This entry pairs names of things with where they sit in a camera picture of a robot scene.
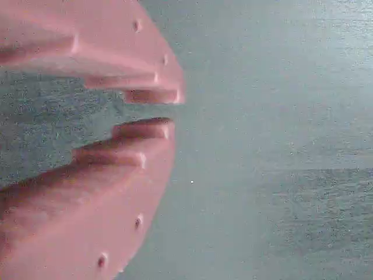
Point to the reddish-brown gripper finger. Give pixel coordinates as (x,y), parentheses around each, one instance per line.
(87,210)
(87,38)

